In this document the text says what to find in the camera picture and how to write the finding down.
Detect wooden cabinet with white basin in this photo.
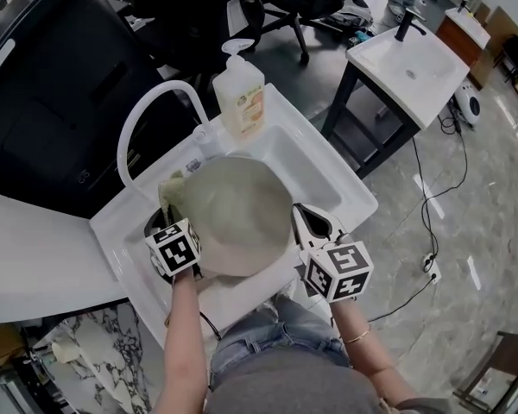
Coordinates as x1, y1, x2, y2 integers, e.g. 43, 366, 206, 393
435, 6, 493, 90

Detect white curved counter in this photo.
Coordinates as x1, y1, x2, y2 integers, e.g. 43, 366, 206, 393
0, 187, 133, 325

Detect orange dish soap pump bottle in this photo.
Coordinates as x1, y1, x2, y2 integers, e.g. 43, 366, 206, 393
211, 39, 267, 140

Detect person's blue jeans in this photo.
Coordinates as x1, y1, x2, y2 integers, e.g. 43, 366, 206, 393
209, 295, 351, 390

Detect white square sink basin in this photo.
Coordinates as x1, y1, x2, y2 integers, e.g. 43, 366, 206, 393
345, 26, 471, 129

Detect beige frying pan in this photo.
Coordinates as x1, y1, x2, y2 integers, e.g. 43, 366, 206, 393
181, 155, 294, 280

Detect black grey backpack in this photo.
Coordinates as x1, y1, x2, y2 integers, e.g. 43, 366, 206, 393
327, 0, 375, 29

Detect long black cable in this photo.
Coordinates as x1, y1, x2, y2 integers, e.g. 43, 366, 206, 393
412, 114, 467, 260

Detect thin gold bracelet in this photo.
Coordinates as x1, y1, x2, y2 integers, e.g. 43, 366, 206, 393
343, 325, 372, 345

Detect black cabinet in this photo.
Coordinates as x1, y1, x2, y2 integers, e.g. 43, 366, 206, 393
0, 0, 199, 219

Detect white gooseneck faucet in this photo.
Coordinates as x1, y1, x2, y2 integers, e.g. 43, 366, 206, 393
117, 79, 221, 189

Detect black faucet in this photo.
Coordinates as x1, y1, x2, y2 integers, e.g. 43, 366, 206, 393
395, 7, 426, 42

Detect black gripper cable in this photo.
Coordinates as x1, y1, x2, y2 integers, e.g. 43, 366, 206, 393
366, 273, 435, 323

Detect white round heater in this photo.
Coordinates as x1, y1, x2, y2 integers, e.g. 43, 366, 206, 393
453, 82, 483, 129

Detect white power strip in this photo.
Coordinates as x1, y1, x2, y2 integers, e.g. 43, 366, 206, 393
421, 252, 442, 283

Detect person's left forearm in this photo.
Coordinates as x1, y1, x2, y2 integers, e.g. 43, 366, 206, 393
155, 265, 211, 414

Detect white ceramic sink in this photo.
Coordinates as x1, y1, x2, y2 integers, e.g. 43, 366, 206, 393
88, 82, 379, 348

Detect marble counter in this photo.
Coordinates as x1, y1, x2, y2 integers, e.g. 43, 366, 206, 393
25, 304, 165, 414

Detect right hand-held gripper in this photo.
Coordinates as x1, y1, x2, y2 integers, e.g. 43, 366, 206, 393
291, 203, 375, 304

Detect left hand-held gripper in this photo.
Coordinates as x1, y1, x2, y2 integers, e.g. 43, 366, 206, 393
144, 207, 202, 279

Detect green scouring sponge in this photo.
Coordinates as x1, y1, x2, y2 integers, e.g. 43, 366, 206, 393
157, 174, 187, 229

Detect person's grey shirt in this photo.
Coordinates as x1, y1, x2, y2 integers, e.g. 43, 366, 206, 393
205, 351, 454, 414

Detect paper cup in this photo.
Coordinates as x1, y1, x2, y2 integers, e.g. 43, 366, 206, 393
51, 341, 83, 364

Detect dark wooden table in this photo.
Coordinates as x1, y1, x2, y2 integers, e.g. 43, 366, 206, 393
452, 329, 518, 414

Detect small black chair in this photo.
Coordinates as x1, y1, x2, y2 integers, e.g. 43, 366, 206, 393
498, 34, 518, 84

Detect person's right forearm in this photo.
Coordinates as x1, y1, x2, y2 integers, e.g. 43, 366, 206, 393
327, 298, 409, 405

